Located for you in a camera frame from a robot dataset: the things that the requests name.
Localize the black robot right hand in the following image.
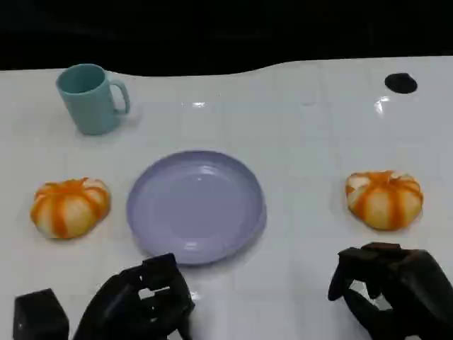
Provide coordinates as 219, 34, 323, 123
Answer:
327, 242, 453, 340

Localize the lilac plate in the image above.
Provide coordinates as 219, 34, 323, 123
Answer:
127, 149, 268, 266

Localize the orange white toy bread roll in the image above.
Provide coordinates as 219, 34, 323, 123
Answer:
345, 170, 424, 232
29, 177, 112, 240

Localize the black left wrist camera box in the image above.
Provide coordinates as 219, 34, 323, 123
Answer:
13, 288, 70, 340

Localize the pale green mug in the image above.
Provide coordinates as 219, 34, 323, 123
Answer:
55, 63, 131, 136

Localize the black round table grommet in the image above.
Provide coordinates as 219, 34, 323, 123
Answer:
384, 72, 418, 95

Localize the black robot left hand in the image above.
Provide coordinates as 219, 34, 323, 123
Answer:
72, 252, 196, 340

